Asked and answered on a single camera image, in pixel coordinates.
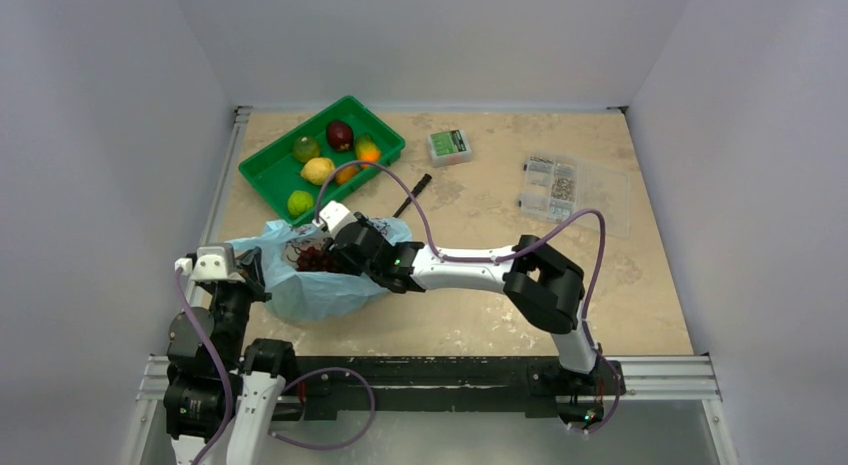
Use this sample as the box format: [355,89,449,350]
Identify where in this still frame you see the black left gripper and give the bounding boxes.
[207,245,271,365]

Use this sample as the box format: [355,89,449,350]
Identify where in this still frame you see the dark red fake grapes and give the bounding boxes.
[295,246,343,273]

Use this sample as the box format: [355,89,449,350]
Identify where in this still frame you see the light blue plastic bag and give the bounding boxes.
[230,220,388,322]

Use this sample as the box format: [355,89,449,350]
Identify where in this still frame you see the lime green fake fruit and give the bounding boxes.
[286,190,315,218]

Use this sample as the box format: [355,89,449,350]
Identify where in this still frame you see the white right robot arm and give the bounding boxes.
[314,202,601,392]

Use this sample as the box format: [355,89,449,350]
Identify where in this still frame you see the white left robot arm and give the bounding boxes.
[163,243,300,464]

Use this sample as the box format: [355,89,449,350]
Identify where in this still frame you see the small orange fake fruit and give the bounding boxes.
[334,164,360,186]

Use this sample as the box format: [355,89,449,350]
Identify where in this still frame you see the yellow fake lemon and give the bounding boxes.
[300,157,336,186]

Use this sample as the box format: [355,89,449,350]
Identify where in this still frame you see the orange green fake mango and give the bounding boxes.
[354,133,382,169]

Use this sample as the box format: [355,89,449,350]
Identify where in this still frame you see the green fake round fruit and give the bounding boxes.
[292,135,321,164]

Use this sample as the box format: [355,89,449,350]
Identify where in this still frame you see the dark red fake mango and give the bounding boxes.
[325,120,355,152]

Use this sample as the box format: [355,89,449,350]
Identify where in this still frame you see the black rubber mallet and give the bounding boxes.
[392,173,432,218]

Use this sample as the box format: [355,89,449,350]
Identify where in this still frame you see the green plastic tray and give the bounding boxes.
[239,95,405,227]

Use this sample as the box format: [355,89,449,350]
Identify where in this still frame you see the small green label box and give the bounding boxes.
[428,129,473,167]

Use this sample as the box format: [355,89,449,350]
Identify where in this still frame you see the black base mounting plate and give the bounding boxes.
[272,356,627,427]

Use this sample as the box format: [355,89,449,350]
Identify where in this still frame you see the clear plastic screw organizer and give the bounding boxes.
[518,151,631,238]

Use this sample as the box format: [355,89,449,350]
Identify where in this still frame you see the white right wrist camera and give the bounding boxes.
[313,200,357,238]

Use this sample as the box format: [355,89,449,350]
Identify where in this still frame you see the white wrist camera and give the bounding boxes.
[313,200,357,238]
[174,243,245,283]

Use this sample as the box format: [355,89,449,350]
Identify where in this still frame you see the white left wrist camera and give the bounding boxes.
[174,243,245,283]

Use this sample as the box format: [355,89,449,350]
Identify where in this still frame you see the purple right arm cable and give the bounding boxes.
[313,160,608,357]

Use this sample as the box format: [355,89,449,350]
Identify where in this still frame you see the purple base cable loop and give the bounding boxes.
[271,365,376,451]

